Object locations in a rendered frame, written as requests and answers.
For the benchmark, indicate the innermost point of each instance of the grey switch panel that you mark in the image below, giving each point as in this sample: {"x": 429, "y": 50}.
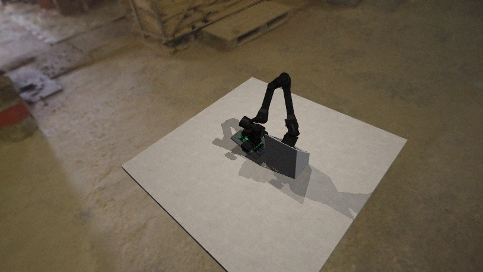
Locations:
{"x": 257, "y": 151}

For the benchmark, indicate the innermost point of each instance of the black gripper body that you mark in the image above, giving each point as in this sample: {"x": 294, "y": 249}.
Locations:
{"x": 247, "y": 146}

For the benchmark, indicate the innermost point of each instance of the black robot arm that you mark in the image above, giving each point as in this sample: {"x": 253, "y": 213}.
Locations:
{"x": 290, "y": 138}

